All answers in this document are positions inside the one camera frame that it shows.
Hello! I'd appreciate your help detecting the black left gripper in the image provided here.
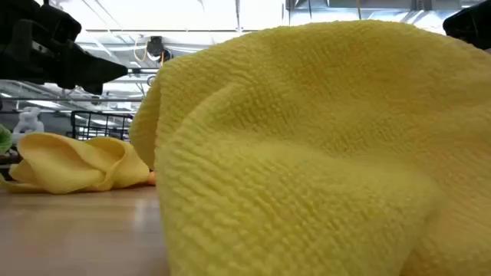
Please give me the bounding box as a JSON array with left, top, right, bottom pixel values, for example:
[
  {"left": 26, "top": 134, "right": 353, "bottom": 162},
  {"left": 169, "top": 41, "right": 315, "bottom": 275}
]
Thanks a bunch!
[{"left": 15, "top": 0, "right": 128, "bottom": 96}]

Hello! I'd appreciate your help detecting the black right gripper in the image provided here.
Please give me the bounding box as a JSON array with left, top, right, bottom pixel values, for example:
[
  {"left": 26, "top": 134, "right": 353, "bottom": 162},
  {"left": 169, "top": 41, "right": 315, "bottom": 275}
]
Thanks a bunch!
[{"left": 443, "top": 0, "right": 491, "bottom": 50}]

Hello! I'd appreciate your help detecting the yellow microfiber towel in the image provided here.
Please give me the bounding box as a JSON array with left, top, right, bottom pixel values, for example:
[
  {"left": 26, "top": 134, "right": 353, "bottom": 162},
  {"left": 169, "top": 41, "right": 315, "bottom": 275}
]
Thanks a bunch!
[
  {"left": 0, "top": 132, "right": 151, "bottom": 196},
  {"left": 128, "top": 19, "right": 491, "bottom": 276}
]

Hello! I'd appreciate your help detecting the white humanoid robot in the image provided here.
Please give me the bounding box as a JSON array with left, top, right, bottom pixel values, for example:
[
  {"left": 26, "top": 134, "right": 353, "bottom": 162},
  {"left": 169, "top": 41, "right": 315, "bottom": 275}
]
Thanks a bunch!
[{"left": 13, "top": 106, "right": 45, "bottom": 145}]

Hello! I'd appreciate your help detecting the green round object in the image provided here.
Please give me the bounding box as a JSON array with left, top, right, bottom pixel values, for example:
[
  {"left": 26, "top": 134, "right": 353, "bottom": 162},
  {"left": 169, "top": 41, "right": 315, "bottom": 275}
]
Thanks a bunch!
[{"left": 0, "top": 124, "right": 13, "bottom": 155}]

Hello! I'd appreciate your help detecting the black wire basket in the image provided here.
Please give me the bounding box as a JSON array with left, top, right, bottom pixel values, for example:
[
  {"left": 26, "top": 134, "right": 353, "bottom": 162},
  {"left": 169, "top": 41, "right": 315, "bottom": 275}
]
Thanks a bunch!
[{"left": 70, "top": 110, "right": 134, "bottom": 142}]

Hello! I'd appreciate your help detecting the black hanging cable reel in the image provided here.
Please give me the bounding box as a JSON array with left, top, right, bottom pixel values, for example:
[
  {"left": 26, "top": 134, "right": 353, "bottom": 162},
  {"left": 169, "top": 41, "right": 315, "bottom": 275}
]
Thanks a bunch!
[{"left": 145, "top": 35, "right": 173, "bottom": 64}]

